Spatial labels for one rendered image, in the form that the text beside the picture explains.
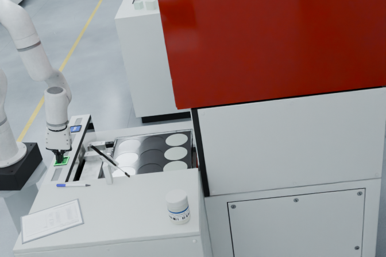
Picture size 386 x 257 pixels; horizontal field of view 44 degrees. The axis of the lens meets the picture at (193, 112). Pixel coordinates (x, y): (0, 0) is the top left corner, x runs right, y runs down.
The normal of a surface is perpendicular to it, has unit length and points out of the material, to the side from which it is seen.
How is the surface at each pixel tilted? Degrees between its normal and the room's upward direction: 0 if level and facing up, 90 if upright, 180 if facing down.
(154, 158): 0
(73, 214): 0
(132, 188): 0
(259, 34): 90
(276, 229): 90
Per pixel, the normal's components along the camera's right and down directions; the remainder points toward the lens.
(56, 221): -0.13, -0.87
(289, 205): 0.00, 0.49
